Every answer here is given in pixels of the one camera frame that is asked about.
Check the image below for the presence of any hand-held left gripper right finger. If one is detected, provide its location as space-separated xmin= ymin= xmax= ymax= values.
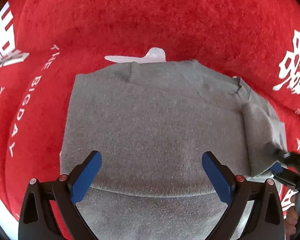
xmin=202 ymin=151 xmax=286 ymax=240

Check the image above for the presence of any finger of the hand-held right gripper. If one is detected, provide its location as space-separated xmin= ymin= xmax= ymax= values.
xmin=263 ymin=142 xmax=292 ymax=162
xmin=270 ymin=162 xmax=300 ymax=189

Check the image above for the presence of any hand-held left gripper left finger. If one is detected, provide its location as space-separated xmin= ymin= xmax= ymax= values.
xmin=18 ymin=150 xmax=102 ymax=240

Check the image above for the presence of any grey knit sweater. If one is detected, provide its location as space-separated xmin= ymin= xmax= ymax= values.
xmin=59 ymin=59 xmax=288 ymax=240

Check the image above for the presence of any person's right hand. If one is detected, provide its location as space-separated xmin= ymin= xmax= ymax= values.
xmin=285 ymin=204 xmax=300 ymax=237

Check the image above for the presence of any red printed blanket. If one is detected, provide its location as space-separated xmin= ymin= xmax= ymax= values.
xmin=0 ymin=0 xmax=300 ymax=240

